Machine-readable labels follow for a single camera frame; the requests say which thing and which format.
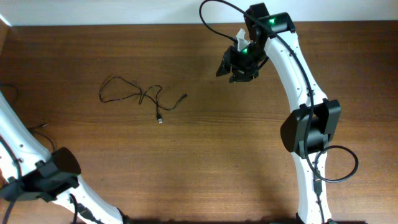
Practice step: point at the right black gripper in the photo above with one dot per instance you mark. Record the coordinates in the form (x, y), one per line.
(237, 69)

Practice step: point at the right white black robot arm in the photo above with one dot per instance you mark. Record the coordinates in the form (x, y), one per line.
(312, 121)

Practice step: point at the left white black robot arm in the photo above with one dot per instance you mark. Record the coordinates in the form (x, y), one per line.
(32, 172)

